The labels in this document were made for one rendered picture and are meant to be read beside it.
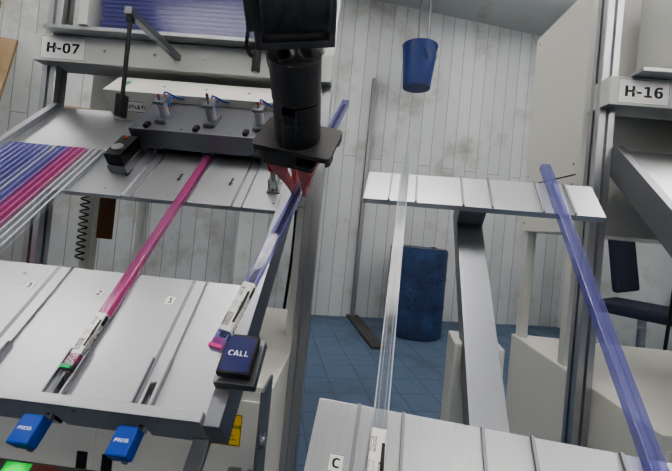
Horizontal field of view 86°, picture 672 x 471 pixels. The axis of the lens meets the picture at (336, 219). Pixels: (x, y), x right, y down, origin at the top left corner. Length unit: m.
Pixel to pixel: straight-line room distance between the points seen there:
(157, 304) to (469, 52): 4.41
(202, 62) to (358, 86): 3.13
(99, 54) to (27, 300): 0.69
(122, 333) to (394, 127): 3.70
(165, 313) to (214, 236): 3.19
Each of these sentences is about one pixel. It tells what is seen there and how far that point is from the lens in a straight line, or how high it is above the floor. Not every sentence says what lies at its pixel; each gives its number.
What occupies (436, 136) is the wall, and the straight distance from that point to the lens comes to 4.23.
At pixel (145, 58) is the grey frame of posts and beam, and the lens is 1.12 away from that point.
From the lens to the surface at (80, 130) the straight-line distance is 1.10.
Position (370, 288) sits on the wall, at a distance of 3.93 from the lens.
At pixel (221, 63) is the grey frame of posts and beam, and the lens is 1.03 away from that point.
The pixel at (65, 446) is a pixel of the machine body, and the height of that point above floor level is 0.45.
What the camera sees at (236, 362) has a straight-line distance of 0.47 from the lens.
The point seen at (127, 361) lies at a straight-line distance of 0.57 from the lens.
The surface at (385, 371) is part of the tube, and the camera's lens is 0.38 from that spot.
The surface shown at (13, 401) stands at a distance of 0.59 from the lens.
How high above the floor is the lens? 0.96
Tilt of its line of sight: 1 degrees up
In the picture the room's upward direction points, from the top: 5 degrees clockwise
